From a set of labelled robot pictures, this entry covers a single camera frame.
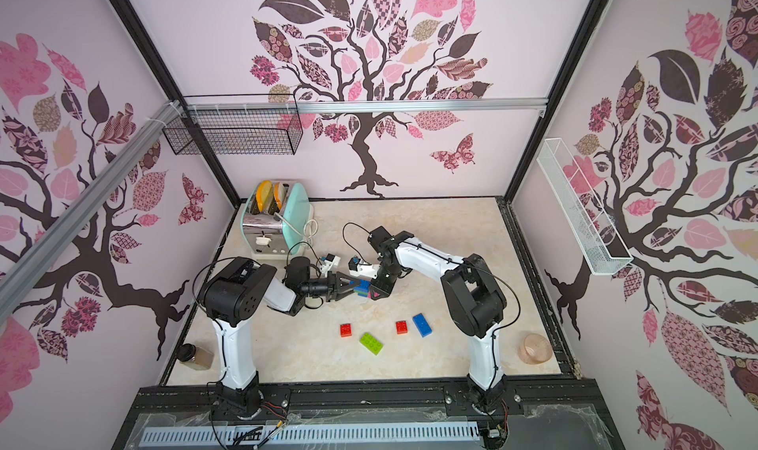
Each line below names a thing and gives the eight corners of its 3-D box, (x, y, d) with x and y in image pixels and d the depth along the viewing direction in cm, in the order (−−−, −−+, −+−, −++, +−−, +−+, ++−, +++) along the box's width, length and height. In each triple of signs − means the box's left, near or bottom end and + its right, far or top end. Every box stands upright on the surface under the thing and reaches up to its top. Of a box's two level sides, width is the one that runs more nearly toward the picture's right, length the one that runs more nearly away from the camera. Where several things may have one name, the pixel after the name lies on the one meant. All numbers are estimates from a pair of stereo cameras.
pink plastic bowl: (518, 367, 81) (527, 360, 76) (511, 341, 86) (519, 333, 80) (548, 367, 81) (559, 360, 76) (539, 341, 85) (549, 333, 80)
